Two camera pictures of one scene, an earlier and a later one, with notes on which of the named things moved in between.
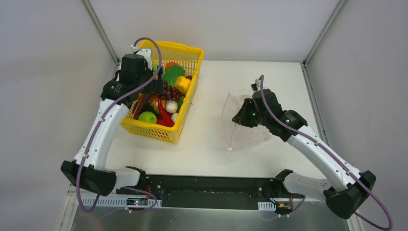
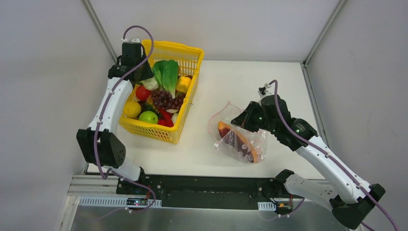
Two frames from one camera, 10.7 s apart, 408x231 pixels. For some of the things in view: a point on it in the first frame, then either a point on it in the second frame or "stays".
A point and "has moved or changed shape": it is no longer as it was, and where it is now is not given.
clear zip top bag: x=238 y=136 has moved or changed shape
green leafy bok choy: x=171 y=74 has moved or changed shape
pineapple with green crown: x=152 y=104 stays
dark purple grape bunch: x=170 y=93 → x=163 y=99
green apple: x=148 y=116 stays
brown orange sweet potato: x=143 y=100 → x=237 y=142
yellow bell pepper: x=182 y=83 stays
